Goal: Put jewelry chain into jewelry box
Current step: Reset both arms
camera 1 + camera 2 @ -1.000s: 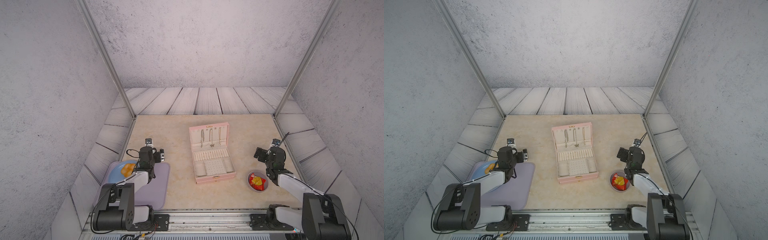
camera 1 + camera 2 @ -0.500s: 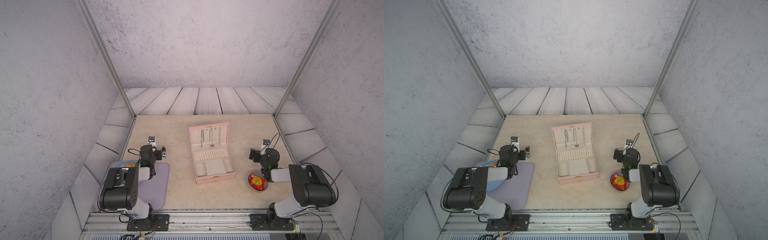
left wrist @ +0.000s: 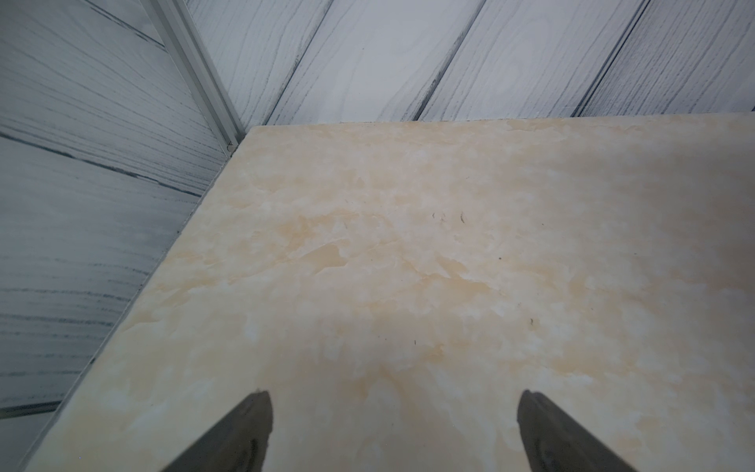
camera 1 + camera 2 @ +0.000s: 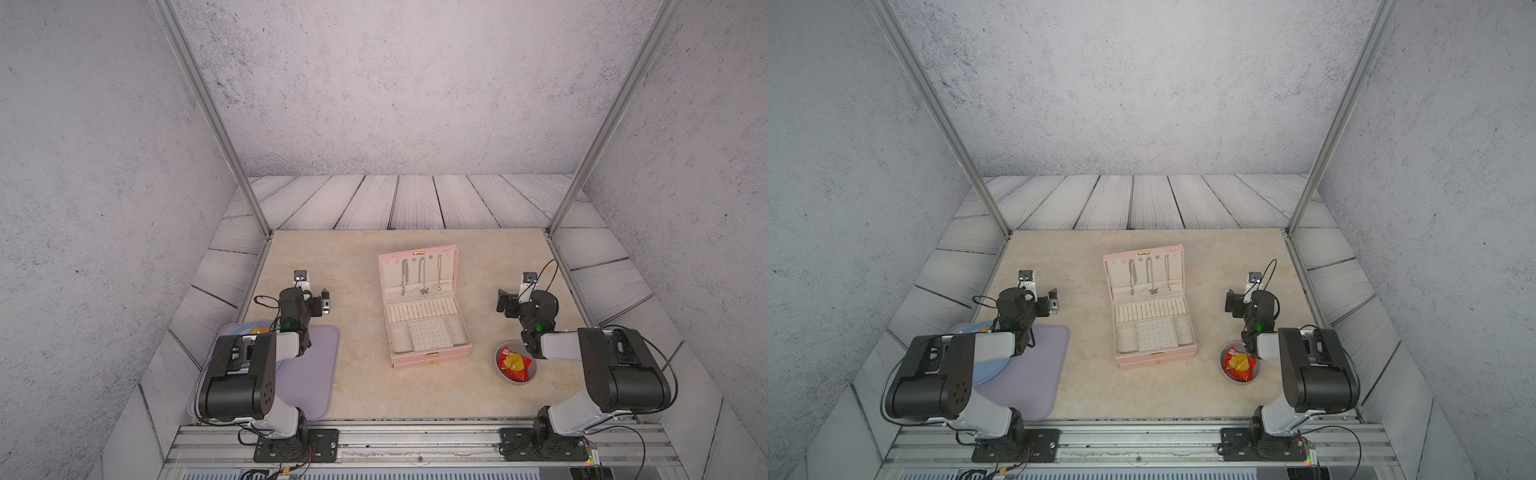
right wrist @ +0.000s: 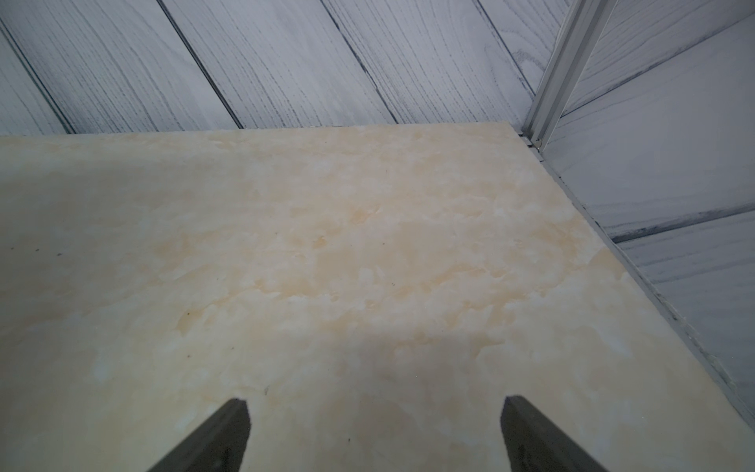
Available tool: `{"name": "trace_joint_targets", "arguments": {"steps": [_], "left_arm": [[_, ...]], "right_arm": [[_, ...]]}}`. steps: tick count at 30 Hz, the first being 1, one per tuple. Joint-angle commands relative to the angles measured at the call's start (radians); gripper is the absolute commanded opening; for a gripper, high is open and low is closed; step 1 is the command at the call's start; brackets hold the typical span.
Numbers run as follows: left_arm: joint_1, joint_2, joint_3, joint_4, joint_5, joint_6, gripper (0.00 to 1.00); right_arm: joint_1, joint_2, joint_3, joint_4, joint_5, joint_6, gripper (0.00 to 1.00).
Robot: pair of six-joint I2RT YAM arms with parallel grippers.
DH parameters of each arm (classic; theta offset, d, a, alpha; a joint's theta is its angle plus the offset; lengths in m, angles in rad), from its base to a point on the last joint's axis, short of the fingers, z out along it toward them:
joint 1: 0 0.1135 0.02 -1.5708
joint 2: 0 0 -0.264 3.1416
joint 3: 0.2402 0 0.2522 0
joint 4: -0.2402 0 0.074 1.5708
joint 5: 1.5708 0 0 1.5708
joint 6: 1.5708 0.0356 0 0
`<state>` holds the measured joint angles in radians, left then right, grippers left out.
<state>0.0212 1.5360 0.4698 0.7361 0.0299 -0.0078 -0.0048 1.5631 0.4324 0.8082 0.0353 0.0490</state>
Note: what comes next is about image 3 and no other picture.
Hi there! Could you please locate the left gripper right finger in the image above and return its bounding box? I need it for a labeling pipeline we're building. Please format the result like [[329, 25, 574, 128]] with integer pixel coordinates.
[[517, 389, 636, 472]]

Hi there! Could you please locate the left aluminium frame post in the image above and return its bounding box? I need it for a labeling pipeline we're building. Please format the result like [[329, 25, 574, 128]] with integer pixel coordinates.
[[142, 0, 246, 157]]

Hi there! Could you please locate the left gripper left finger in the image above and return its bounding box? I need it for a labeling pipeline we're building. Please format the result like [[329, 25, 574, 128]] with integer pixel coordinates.
[[163, 391, 273, 472]]

